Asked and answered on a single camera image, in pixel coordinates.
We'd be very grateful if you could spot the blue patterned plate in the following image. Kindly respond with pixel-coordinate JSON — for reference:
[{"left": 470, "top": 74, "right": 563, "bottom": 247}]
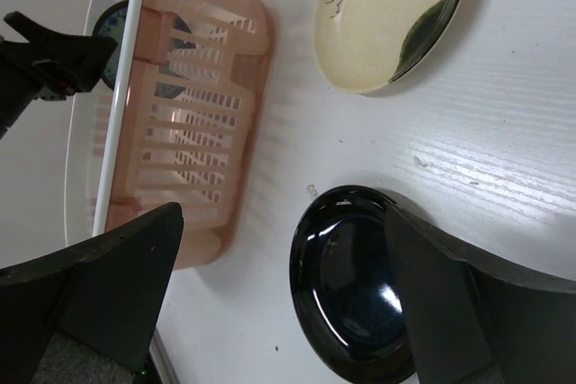
[{"left": 92, "top": 0, "right": 195, "bottom": 99}]

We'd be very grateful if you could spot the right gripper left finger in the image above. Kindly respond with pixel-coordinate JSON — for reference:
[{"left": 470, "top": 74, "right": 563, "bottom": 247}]
[{"left": 1, "top": 202, "right": 184, "bottom": 383}]

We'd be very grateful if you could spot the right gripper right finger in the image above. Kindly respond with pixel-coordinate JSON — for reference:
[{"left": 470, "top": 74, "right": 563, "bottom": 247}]
[{"left": 385, "top": 205, "right": 575, "bottom": 383}]

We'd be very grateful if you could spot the black glossy plate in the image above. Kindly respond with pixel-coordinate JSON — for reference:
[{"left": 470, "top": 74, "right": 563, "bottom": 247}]
[{"left": 289, "top": 185, "right": 416, "bottom": 383}]

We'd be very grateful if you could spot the pink white dish rack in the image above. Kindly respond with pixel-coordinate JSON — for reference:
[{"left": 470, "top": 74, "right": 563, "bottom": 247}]
[{"left": 64, "top": 0, "right": 275, "bottom": 269}]

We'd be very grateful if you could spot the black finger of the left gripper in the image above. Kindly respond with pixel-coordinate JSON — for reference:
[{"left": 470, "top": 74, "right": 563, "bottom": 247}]
[{"left": 1, "top": 11, "right": 117, "bottom": 135}]

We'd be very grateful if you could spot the cream plate with green patch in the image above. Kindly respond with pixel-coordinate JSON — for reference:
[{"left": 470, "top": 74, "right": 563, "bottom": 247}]
[{"left": 312, "top": 0, "right": 461, "bottom": 94}]

